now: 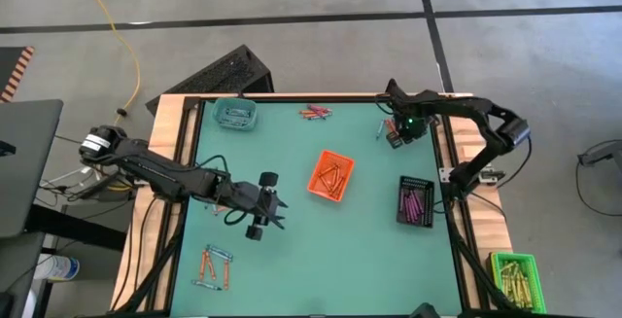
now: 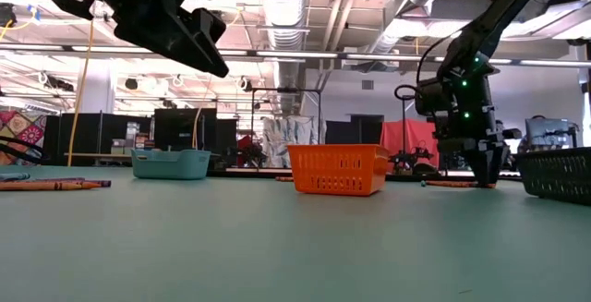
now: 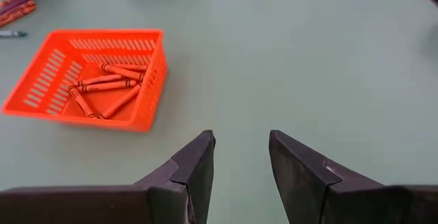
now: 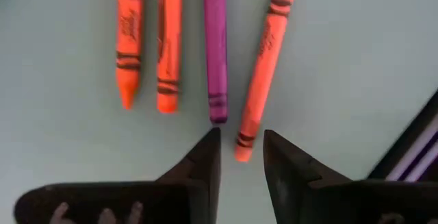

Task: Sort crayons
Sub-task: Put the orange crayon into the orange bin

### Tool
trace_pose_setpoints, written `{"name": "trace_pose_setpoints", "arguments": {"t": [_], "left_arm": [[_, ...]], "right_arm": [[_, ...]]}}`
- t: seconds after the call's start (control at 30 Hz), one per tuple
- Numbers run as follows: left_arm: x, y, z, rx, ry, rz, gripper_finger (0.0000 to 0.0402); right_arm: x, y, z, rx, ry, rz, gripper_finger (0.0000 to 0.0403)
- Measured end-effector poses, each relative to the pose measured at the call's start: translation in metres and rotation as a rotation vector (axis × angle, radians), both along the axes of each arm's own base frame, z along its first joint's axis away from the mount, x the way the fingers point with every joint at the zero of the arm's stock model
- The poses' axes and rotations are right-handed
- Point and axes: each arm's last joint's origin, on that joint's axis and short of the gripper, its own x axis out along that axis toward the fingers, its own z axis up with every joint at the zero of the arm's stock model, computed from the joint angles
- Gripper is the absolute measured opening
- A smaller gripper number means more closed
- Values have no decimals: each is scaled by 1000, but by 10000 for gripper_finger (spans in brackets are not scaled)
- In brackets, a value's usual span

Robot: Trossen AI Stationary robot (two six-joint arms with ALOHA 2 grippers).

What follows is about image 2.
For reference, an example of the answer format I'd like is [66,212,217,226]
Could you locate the black partition panel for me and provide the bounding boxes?
[45,112,154,167]
[153,107,218,151]
[325,114,385,146]

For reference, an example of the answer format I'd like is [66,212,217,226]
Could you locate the teal plastic bin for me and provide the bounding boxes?
[130,148,212,181]

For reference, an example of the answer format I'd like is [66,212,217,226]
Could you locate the black plastic basket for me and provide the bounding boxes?
[515,147,591,207]

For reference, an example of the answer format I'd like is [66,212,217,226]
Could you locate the stacked storage boxes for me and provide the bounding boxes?
[110,121,156,156]

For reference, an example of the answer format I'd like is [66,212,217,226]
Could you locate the long LED light bar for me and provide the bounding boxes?
[0,42,591,68]

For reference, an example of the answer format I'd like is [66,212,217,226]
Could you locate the orange plastic basket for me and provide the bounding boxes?
[286,143,391,198]

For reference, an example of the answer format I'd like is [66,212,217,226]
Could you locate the colourful patterned quilt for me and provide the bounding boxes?
[0,110,48,165]

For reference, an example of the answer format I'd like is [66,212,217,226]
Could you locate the black metal table frame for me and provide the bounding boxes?
[207,166,523,184]

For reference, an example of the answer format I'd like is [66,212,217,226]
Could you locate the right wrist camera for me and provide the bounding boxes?
[414,78,448,118]

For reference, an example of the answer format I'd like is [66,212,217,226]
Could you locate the thin yellow cable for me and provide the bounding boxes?
[191,75,218,151]

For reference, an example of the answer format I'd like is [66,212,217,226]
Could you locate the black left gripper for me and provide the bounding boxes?
[45,0,231,79]

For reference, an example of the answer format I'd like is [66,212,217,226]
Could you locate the white blue patterned cloth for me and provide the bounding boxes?
[261,115,327,169]

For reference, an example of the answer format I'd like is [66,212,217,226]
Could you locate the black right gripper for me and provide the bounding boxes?
[436,50,523,187]

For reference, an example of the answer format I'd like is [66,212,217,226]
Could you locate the teal table mat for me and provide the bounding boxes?
[0,163,591,302]

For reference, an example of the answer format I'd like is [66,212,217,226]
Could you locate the large silver ventilation duct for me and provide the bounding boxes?
[257,0,311,116]

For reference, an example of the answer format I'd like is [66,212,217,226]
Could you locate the computer monitor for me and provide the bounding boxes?
[525,116,579,149]

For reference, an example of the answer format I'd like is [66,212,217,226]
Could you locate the black rig frame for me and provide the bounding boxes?
[250,87,323,170]

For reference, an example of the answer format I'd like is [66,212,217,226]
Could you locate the red cloth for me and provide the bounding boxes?
[379,118,440,167]

